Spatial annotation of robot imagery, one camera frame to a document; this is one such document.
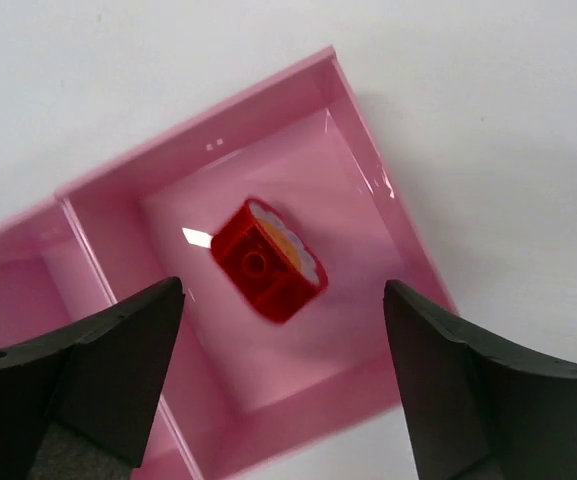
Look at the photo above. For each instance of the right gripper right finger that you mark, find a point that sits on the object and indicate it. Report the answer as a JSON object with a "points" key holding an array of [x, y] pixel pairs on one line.
{"points": [[478, 406]]}

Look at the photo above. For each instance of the large pink container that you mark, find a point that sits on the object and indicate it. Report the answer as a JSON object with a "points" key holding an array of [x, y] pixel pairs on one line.
{"points": [[240, 389]]}

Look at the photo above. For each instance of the narrow pink container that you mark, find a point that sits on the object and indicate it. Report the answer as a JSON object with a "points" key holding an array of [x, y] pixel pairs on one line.
{"points": [[50, 275]]}

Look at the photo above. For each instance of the red curved decorated lego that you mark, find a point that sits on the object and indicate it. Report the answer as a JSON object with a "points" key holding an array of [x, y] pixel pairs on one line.
{"points": [[268, 262]]}

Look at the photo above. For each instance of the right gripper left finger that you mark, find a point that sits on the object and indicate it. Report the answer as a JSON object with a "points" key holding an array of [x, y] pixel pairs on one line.
{"points": [[79, 402]]}

